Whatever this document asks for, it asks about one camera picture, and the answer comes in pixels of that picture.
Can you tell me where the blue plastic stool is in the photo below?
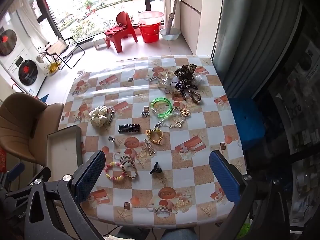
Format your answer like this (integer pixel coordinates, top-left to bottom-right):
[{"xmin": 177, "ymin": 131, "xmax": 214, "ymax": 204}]
[{"xmin": 229, "ymin": 97, "xmax": 266, "ymax": 150}]

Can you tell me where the black beaded hair clip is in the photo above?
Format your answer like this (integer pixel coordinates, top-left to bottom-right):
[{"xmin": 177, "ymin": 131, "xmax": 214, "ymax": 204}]
[{"xmin": 118, "ymin": 124, "xmax": 140, "ymax": 133}]

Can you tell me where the red plastic chair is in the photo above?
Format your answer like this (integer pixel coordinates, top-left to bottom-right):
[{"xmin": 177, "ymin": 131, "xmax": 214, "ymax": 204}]
[{"xmin": 104, "ymin": 11, "xmax": 138, "ymax": 53}]

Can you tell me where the small white stool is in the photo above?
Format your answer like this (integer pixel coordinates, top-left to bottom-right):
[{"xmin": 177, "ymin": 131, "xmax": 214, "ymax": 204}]
[{"xmin": 91, "ymin": 36, "xmax": 108, "ymax": 50}]

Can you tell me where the grey mop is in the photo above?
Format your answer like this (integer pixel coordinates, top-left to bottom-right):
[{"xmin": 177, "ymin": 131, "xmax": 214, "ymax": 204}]
[{"xmin": 165, "ymin": 0, "xmax": 182, "ymax": 35}]

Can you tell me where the white sheer curtain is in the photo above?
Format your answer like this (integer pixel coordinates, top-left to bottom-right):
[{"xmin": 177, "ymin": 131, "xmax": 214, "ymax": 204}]
[{"xmin": 19, "ymin": 0, "xmax": 54, "ymax": 45}]

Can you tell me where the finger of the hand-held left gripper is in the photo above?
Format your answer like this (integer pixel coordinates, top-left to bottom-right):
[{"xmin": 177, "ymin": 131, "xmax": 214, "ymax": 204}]
[
  {"xmin": 4, "ymin": 162, "xmax": 26, "ymax": 184},
  {"xmin": 25, "ymin": 166, "xmax": 52, "ymax": 188}
]

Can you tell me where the white cabinet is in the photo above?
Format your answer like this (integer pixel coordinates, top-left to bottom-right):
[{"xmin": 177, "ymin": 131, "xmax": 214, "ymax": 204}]
[{"xmin": 179, "ymin": 0, "xmax": 203, "ymax": 54}]

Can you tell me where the gold tinsel decoration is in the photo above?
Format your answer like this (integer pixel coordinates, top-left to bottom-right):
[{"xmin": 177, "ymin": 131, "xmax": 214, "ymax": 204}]
[{"xmin": 45, "ymin": 60, "xmax": 63, "ymax": 76}]

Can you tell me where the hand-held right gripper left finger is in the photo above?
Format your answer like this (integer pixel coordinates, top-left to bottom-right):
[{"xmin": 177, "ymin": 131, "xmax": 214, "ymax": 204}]
[{"xmin": 24, "ymin": 151, "xmax": 107, "ymax": 240}]

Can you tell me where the silver star hair clip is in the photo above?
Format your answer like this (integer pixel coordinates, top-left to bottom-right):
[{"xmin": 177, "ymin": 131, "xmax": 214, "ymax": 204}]
[{"xmin": 158, "ymin": 74, "xmax": 175, "ymax": 94}]

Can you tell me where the black claw clip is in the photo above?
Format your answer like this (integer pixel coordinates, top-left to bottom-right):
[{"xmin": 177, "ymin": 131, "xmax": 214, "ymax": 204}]
[{"xmin": 149, "ymin": 162, "xmax": 163, "ymax": 175}]

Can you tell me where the pink plastic basin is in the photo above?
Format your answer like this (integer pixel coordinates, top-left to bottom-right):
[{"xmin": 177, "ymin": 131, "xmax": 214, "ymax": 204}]
[{"xmin": 137, "ymin": 11, "xmax": 164, "ymax": 25}]

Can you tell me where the grey shallow tray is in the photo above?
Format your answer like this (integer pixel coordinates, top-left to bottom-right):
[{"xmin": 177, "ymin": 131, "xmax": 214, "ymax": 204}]
[{"xmin": 46, "ymin": 125, "xmax": 84, "ymax": 169}]

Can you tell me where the light blue basin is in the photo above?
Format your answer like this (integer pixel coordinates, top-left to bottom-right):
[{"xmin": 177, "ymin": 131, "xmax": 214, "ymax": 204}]
[{"xmin": 159, "ymin": 27, "xmax": 180, "ymax": 41}]

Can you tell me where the white front-load washing machine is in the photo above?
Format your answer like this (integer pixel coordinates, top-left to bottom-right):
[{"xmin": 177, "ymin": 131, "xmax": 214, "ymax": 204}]
[
  {"xmin": 6, "ymin": 47, "xmax": 48, "ymax": 97},
  {"xmin": 0, "ymin": 11, "xmax": 33, "ymax": 68}
]

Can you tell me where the black frame folding chair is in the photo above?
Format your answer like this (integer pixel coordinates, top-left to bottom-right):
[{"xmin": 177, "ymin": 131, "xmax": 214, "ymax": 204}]
[{"xmin": 44, "ymin": 36, "xmax": 85, "ymax": 68}]

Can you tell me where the red plastic bucket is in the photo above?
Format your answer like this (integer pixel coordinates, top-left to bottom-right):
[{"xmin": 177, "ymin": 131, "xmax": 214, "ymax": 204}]
[{"xmin": 137, "ymin": 22, "xmax": 162, "ymax": 43}]

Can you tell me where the gold wire bracelet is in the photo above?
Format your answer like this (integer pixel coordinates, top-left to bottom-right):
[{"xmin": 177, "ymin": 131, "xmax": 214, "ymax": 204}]
[{"xmin": 145, "ymin": 129, "xmax": 164, "ymax": 145}]

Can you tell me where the white polka dot scrunchie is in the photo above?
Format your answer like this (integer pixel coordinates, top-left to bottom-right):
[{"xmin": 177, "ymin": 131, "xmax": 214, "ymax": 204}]
[{"xmin": 89, "ymin": 105, "xmax": 110, "ymax": 128}]

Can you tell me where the beige leather chair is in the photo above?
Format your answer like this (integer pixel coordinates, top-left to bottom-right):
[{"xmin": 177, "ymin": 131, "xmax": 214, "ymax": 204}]
[{"xmin": 0, "ymin": 92, "xmax": 65, "ymax": 167}]

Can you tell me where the striped bow hair tie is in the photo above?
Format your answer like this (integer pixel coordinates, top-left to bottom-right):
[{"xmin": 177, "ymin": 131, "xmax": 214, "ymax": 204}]
[{"xmin": 170, "ymin": 80, "xmax": 190, "ymax": 92}]

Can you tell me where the grey curtain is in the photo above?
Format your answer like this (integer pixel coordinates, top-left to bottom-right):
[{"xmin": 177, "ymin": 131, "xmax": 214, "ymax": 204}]
[{"xmin": 211, "ymin": 0, "xmax": 304, "ymax": 98}]

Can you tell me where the brown braided bracelet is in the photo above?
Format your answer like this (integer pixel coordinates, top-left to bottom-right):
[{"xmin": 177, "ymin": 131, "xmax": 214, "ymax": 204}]
[{"xmin": 121, "ymin": 161, "xmax": 139, "ymax": 180}]

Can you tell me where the green translucent bracelet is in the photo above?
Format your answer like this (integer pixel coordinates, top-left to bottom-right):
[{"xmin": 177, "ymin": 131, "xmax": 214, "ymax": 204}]
[{"xmin": 150, "ymin": 97, "xmax": 173, "ymax": 118}]

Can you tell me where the colourful bead bracelet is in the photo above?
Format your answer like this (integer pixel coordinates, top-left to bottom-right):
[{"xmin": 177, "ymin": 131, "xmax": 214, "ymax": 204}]
[{"xmin": 104, "ymin": 162, "xmax": 125, "ymax": 182}]

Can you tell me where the person's jeans leg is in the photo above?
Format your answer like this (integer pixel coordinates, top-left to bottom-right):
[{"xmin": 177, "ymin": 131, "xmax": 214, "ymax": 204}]
[{"xmin": 117, "ymin": 226, "xmax": 198, "ymax": 240}]

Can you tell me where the leopard print scrunchie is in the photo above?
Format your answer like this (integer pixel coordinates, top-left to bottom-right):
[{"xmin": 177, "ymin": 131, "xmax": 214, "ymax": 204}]
[{"xmin": 174, "ymin": 64, "xmax": 198, "ymax": 83}]

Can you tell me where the clear crystal bracelet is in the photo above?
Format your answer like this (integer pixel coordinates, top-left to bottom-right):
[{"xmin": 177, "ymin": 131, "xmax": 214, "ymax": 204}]
[{"xmin": 154, "ymin": 106, "xmax": 188, "ymax": 129}]

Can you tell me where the clear plastic hair tie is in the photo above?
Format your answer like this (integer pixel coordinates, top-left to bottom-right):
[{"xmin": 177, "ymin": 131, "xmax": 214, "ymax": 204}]
[{"xmin": 194, "ymin": 73, "xmax": 207, "ymax": 85}]

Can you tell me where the checkered printed tablecloth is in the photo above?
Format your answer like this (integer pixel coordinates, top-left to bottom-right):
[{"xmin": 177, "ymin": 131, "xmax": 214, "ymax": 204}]
[{"xmin": 57, "ymin": 54, "xmax": 247, "ymax": 227}]

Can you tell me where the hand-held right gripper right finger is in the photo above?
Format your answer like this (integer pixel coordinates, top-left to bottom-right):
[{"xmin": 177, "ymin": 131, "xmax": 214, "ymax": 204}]
[{"xmin": 209, "ymin": 150, "xmax": 290, "ymax": 240}]

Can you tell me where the red cloth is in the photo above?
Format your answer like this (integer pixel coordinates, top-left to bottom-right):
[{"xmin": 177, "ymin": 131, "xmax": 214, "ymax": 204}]
[{"xmin": 104, "ymin": 24, "xmax": 128, "ymax": 36}]

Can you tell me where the brown coil hair tie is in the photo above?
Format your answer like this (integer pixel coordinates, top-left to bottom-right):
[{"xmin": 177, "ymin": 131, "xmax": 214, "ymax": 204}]
[{"xmin": 188, "ymin": 90, "xmax": 202, "ymax": 103}]

